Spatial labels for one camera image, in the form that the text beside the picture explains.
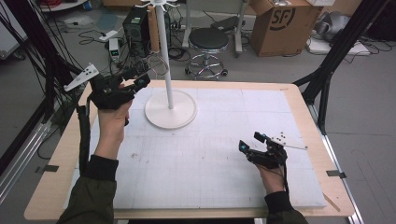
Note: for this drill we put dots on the white hook stand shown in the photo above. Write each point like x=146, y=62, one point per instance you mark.
x=182, y=112

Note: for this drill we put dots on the aluminium rail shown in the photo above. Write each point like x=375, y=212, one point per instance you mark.
x=21, y=165
x=342, y=174

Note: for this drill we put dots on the flat white board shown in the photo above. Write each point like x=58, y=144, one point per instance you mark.
x=323, y=47

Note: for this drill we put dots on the person's right hand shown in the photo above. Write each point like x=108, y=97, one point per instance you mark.
x=273, y=180

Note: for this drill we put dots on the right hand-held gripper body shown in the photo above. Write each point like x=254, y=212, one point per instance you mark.
x=267, y=157

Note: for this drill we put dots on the black round stool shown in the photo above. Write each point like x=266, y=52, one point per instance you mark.
x=208, y=39

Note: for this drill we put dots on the flat black case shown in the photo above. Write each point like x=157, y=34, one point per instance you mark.
x=225, y=23

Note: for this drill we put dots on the black tape strip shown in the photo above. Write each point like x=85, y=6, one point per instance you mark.
x=49, y=168
x=335, y=174

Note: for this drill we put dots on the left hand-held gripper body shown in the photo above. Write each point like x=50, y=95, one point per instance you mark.
x=109, y=98

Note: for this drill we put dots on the white grid mat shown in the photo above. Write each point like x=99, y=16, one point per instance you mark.
x=202, y=174

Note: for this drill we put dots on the person's left hand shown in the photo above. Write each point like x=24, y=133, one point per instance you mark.
x=112, y=124

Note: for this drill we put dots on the black computer tower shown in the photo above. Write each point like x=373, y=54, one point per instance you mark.
x=137, y=34

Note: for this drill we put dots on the black metal frame stand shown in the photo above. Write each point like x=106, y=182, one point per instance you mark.
x=336, y=53
x=46, y=46

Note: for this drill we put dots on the small white device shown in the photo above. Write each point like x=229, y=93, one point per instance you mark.
x=114, y=48

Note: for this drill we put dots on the white power strip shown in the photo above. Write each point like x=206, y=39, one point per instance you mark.
x=108, y=35

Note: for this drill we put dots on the grey bag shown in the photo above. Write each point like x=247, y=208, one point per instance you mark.
x=334, y=25

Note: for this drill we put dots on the brown cardboard box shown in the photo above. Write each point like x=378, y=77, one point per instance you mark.
x=280, y=34

